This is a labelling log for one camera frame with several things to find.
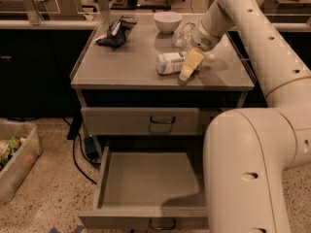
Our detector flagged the food items in bin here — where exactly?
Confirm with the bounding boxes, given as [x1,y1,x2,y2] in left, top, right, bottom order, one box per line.
[0,136,25,170]

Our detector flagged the closed upper drawer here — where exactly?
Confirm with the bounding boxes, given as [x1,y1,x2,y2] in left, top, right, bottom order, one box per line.
[81,106,227,137]

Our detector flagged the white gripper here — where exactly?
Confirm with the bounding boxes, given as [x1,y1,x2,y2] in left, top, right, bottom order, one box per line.
[179,21,221,82]

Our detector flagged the white ceramic bowl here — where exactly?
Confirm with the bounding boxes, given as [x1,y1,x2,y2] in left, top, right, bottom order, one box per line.
[154,11,182,34]

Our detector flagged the open middle drawer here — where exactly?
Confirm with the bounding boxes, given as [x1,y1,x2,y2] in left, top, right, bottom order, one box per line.
[79,148,208,231]

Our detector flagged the grey metal drawer cabinet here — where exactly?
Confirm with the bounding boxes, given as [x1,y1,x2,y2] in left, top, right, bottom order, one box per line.
[71,14,256,147]

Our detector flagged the clear plastic storage bin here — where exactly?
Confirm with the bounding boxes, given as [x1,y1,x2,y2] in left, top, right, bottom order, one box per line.
[0,121,42,202]

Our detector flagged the blue labelled plastic bottle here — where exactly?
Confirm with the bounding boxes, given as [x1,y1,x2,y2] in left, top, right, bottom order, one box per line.
[155,51,216,75]

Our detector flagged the dark blue snack bag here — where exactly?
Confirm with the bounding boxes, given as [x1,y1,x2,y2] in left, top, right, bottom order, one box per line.
[94,16,138,48]

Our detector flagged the black floor cable left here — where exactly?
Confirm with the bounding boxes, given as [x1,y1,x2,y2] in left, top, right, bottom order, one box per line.
[61,117,101,185]

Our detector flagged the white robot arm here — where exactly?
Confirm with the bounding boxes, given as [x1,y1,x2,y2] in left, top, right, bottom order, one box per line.
[192,0,311,233]

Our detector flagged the clear glass jar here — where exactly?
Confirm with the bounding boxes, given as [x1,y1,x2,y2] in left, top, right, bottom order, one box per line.
[173,22,195,48]

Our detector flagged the blue power adapter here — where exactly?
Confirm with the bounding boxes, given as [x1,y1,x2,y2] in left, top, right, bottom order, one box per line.
[84,137,98,159]

